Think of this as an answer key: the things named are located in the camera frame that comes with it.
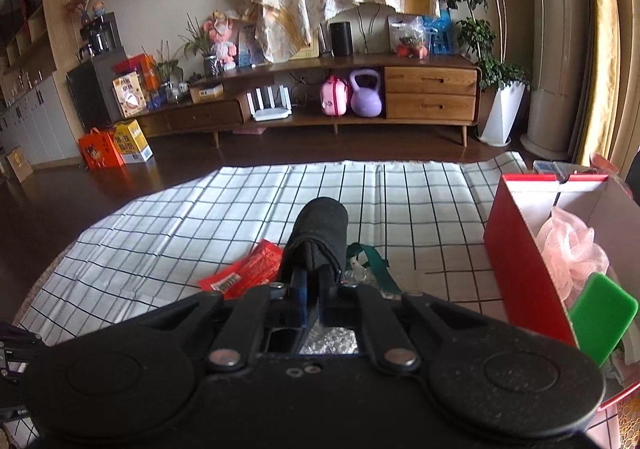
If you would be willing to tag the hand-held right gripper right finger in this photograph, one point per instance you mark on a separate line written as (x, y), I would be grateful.
(330, 304)

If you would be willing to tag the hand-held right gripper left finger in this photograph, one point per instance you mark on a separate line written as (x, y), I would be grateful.
(298, 299)

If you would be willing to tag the bubble wrap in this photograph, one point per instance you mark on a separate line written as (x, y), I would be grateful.
(327, 341)

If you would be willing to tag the red snack packet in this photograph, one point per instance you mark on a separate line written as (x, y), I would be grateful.
(250, 266)

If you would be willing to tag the white christmas print bag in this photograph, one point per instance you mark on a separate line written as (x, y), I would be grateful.
(382, 269)

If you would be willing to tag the black cloth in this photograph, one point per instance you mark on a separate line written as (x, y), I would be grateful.
(320, 234)

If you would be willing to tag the red cardboard box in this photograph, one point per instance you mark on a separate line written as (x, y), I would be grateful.
(520, 269)

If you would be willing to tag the pink mesh bath pouf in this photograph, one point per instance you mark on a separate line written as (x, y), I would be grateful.
(570, 244)

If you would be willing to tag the green sponge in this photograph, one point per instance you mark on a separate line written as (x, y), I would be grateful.
(600, 319)

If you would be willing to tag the black white checkered tablecloth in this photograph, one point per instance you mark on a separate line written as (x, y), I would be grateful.
(200, 209)

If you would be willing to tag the pink flat box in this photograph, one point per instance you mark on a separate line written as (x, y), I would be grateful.
(250, 130)

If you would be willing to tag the white router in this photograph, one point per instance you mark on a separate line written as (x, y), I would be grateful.
(270, 114)

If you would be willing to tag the brown cardboard box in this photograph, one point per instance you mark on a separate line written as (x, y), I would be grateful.
(20, 164)

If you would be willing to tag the pink toy case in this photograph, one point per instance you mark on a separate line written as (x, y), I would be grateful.
(334, 99)

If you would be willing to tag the purple kettlebell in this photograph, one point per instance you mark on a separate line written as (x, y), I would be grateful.
(366, 101)

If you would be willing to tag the yellow white flat box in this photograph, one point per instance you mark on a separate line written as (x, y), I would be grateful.
(207, 92)

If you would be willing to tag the orange gift box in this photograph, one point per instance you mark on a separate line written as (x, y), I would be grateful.
(100, 151)

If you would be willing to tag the yellow carton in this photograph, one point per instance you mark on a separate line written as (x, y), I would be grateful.
(131, 139)

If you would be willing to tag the small white mug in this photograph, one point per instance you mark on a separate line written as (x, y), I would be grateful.
(183, 87)

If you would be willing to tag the small blue toy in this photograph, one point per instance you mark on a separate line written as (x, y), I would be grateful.
(157, 100)

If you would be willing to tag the pale yellow box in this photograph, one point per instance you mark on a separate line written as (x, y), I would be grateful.
(305, 53)

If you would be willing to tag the wooden tv cabinet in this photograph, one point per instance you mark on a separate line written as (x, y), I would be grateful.
(430, 79)

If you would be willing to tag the plant in patterned vase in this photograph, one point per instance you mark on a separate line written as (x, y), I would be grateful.
(211, 66)

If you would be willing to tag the white planter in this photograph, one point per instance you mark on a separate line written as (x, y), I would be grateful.
(502, 114)

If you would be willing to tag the tall drinking glass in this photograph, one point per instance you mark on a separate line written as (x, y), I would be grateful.
(323, 41)

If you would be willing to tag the plant in glass vase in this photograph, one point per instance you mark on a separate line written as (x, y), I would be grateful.
(167, 74)

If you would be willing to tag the black cylinder speaker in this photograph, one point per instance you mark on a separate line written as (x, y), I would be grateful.
(340, 39)

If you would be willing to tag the yellow picture snack box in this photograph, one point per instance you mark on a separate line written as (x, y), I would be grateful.
(129, 96)

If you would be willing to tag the pink plush doll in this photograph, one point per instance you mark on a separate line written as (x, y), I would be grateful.
(220, 41)

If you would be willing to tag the clear bag of fruit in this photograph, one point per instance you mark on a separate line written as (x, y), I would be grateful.
(410, 44)

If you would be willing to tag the red orange gift bag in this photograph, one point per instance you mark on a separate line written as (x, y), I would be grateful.
(142, 69)

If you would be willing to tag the beige padded cushion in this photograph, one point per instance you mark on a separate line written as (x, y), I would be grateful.
(372, 29)

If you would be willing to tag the dark mini fridge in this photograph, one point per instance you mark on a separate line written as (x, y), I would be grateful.
(92, 89)

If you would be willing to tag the blue plastic stool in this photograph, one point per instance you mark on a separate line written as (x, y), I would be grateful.
(440, 34)

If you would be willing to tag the black coffee machine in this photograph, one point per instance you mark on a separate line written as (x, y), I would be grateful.
(100, 36)

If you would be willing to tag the white covered standing air conditioner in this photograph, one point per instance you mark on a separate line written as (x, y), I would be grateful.
(555, 54)

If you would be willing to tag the small doll figurine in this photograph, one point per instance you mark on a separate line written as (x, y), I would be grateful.
(100, 8)

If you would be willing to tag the yellow curtain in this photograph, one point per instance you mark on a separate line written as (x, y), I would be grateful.
(605, 54)

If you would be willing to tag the white wooden wall cabinet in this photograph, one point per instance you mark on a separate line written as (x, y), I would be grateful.
(40, 129)

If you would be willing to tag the picture frame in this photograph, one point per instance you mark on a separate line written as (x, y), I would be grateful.
(247, 46)

